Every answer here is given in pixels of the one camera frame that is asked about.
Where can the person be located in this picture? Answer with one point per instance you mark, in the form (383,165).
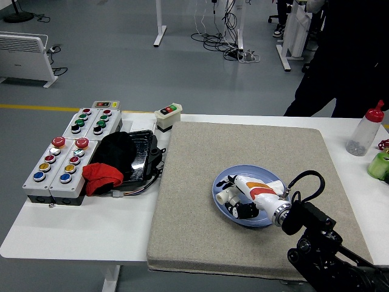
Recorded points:
(349,61)
(279,29)

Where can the clear squeeze bottle red cap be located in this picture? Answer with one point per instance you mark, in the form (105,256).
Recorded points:
(364,134)

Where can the black cloth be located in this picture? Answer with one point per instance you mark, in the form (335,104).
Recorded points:
(114,150)

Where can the white panel heater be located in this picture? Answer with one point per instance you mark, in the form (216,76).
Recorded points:
(22,61)

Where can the small grey switch box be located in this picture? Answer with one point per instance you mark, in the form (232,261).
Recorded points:
(105,104)

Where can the black round stand base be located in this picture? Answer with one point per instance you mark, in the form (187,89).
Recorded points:
(17,16)

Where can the white table leg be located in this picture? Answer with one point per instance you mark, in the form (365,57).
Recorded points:
(111,278)

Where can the white desk frame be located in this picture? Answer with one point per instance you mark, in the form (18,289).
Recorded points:
(286,45)

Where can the white desk leg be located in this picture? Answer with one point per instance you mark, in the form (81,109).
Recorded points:
(240,30)
(160,27)

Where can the red valve handwheel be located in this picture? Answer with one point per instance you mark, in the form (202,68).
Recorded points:
(384,144)

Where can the four-button control box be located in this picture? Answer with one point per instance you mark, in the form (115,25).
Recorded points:
(72,121)
(111,123)

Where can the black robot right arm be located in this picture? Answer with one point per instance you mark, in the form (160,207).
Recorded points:
(316,243)

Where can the white pipe fitting assembly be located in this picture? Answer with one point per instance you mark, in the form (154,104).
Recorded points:
(221,198)

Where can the grey-brown mat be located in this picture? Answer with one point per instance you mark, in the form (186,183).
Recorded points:
(197,243)

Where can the green plastic part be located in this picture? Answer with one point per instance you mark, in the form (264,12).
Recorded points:
(379,166)

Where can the blue plate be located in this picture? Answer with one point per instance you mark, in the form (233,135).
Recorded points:
(253,171)

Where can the white red-green switch box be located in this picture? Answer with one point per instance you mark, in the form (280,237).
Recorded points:
(167,118)

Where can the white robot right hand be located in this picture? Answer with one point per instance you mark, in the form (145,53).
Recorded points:
(261,194)

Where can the red cloth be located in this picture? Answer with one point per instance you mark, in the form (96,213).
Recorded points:
(101,179)

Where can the black plastic tray device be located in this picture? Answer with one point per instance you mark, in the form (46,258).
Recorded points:
(143,155)

